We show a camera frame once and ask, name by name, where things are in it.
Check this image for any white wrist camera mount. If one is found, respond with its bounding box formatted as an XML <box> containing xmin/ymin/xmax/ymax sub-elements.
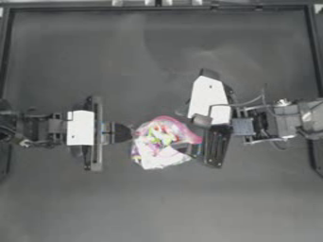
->
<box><xmin>65</xmin><ymin>110</ymin><xmax>96</xmax><ymax>147</ymax></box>
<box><xmin>186</xmin><ymin>75</ymin><xmax>234</xmax><ymax>126</ymax></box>

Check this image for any clear bag with pink zip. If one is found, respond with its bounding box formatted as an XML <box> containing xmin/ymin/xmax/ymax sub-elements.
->
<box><xmin>129</xmin><ymin>114</ymin><xmax>204</xmax><ymax>171</ymax></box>

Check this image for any black table frame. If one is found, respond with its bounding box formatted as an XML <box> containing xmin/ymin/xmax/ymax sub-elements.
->
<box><xmin>0</xmin><ymin>0</ymin><xmax>323</xmax><ymax>183</ymax></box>

